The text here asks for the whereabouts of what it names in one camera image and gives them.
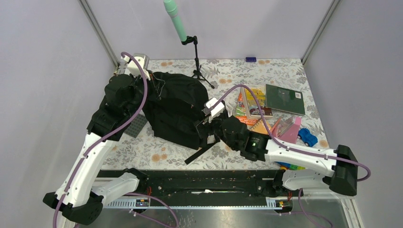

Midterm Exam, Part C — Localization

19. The black student backpack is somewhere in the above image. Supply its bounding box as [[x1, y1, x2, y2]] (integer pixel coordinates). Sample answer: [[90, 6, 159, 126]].
[[142, 73, 213, 164]]

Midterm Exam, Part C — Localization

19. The dark green notebook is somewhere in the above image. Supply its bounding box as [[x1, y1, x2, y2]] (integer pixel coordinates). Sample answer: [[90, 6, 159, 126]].
[[265, 84, 306, 115]]

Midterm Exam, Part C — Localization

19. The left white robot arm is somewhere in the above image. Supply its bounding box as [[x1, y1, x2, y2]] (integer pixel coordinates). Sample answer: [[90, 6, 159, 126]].
[[43, 71, 153, 228]]

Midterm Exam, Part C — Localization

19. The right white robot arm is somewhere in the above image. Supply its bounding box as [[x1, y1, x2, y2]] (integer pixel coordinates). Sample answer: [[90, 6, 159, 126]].
[[195, 114, 358, 196]]

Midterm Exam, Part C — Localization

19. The orange illustrated book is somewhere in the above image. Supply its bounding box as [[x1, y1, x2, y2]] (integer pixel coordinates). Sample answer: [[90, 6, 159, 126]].
[[233, 92, 258, 128]]

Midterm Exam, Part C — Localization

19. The yellow illustrated book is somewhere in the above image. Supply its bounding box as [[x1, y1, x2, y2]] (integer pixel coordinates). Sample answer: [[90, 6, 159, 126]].
[[240, 85, 273, 119]]

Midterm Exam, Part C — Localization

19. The grey building baseplate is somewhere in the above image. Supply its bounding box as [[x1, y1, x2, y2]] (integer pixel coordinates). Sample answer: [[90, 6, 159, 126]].
[[124, 114, 148, 138]]

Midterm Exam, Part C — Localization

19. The yellow spiral notepad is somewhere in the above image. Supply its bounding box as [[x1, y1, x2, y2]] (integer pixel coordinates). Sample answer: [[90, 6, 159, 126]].
[[250, 119, 272, 135]]

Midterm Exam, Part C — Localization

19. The floral table mat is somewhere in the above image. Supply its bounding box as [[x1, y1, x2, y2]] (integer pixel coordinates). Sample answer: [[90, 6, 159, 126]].
[[102, 58, 328, 171]]

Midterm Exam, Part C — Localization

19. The orange pencil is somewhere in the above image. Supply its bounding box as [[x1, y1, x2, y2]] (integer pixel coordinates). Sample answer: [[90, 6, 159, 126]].
[[270, 117, 282, 136]]

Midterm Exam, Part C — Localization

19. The pink pencil case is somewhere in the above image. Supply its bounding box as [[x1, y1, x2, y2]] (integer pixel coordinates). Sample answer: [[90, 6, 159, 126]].
[[273, 117, 301, 143]]

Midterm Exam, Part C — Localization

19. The green microphone on tripod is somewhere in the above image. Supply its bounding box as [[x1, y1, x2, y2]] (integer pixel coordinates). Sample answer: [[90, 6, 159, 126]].
[[163, 0, 216, 90]]

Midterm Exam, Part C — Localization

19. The colourful building brick bar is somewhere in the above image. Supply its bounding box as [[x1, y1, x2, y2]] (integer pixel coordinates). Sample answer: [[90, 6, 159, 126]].
[[276, 161, 306, 171]]

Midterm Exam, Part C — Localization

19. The small blue block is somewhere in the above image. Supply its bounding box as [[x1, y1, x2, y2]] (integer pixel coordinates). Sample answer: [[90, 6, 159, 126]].
[[245, 57, 257, 62]]

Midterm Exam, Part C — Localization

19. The blue toy car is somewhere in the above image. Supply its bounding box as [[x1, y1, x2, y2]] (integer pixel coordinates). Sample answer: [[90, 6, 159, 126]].
[[297, 128, 318, 147]]

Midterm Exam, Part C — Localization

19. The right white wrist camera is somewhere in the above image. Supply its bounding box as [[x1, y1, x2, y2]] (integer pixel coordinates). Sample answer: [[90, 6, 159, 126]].
[[202, 97, 226, 123]]

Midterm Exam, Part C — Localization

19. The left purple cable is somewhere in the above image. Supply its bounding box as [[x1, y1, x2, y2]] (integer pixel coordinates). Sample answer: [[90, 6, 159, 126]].
[[52, 52, 149, 228]]

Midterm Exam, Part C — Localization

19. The purple cable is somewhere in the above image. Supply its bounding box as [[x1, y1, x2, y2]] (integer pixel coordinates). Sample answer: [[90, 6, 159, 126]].
[[214, 84, 372, 182], [52, 52, 149, 228]]

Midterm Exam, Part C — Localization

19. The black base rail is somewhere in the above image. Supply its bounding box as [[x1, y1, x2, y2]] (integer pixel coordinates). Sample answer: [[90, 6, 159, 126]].
[[97, 169, 298, 198]]

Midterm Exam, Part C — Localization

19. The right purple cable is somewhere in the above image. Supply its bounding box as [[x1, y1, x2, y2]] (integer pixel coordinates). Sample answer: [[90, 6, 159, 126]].
[[214, 84, 372, 182]]

